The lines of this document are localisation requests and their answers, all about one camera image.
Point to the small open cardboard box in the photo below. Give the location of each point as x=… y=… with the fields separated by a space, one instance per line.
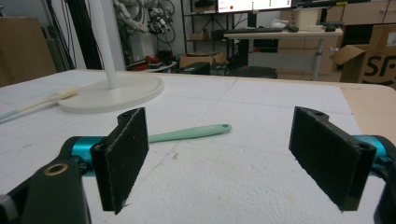
x=199 y=59

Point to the white round table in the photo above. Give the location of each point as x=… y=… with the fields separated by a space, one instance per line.
x=162 y=67

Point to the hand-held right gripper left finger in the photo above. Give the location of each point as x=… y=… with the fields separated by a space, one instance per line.
x=120 y=161

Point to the light wooden desk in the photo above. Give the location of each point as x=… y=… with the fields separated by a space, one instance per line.
x=280 y=34

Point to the brown cardboard panel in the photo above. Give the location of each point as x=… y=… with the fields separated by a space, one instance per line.
x=25 y=53

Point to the black metal frame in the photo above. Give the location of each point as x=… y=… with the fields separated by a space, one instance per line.
x=84 y=34

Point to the bright computer monitor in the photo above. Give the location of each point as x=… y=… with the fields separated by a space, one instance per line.
x=249 y=4

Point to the white grid mat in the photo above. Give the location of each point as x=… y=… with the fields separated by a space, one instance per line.
x=233 y=174

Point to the black metal shelf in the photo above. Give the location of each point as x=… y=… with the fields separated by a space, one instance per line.
x=191 y=28

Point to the white hook rack stand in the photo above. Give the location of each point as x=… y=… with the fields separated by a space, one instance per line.
x=124 y=93

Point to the black computer mouse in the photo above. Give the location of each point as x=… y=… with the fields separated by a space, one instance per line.
x=330 y=28
x=293 y=29

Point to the printed cardboard box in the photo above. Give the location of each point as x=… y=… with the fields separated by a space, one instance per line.
x=376 y=62

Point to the black keyboard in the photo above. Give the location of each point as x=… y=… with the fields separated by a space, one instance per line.
x=255 y=30

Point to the dark computer monitor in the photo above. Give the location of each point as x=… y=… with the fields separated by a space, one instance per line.
x=317 y=2

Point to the black round stool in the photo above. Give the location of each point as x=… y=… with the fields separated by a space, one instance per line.
x=252 y=72

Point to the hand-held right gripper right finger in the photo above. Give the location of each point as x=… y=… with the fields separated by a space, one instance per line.
x=333 y=161

